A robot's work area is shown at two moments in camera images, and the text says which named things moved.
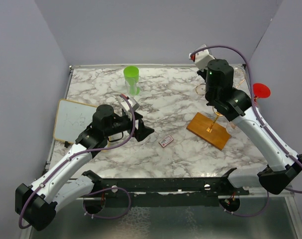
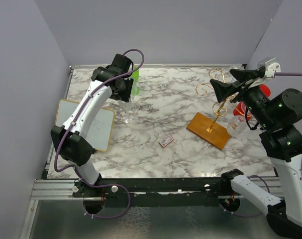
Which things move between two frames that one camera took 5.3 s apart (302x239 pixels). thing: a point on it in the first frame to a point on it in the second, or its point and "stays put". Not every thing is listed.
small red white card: [166, 141] stays put
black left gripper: [143, 131] to [125, 96]
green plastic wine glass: [131, 73] stays put
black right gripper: [202, 73] to [223, 89]
